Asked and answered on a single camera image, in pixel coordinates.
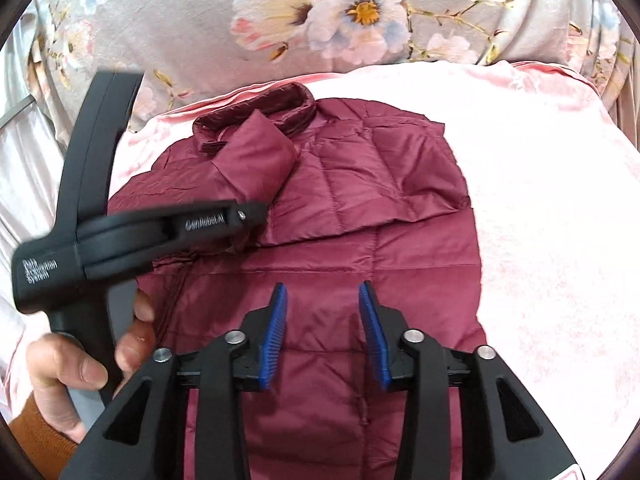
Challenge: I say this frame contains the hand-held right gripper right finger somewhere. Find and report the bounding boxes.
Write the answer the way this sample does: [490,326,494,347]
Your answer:
[357,280,583,480]

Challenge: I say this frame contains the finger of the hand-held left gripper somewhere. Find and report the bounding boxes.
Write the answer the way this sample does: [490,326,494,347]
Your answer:
[75,199,273,281]

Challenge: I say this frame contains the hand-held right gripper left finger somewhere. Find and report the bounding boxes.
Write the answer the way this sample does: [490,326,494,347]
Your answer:
[60,282,290,480]

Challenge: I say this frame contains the maroon puffer jacket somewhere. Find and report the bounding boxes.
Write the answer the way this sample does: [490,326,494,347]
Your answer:
[107,82,488,480]

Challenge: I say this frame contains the person's left forearm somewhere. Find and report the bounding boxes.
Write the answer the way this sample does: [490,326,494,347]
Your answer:
[9,391,77,480]

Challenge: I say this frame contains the person's left hand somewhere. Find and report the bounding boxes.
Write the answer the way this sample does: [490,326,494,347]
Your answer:
[25,289,157,443]

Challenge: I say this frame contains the white satin cloth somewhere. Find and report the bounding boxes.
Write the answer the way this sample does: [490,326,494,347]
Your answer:
[0,5,118,411]

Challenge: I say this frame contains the floral bed sheet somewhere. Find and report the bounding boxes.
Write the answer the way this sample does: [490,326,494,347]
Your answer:
[20,0,632,133]

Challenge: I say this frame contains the pink patterned blanket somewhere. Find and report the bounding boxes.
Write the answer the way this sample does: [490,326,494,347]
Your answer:
[107,57,640,463]

